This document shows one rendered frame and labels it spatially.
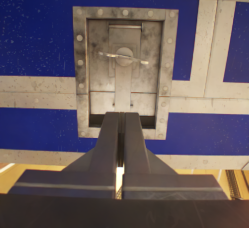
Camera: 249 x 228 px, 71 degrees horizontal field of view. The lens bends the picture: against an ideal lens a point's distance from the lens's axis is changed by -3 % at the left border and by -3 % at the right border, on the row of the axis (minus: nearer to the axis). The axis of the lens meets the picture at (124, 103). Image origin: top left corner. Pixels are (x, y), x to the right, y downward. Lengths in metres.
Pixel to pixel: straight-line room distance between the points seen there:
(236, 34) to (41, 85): 0.26
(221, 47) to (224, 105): 0.08
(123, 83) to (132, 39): 0.06
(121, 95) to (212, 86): 0.12
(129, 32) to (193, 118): 0.15
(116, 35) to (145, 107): 0.11
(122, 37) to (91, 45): 0.04
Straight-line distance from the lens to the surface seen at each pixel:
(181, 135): 0.28
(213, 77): 0.26
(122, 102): 0.25
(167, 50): 0.24
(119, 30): 0.25
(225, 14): 0.27
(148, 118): 0.27
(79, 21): 0.24
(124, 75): 0.25
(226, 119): 0.29
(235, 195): 3.72
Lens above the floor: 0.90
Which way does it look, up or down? 17 degrees up
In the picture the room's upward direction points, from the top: 178 degrees counter-clockwise
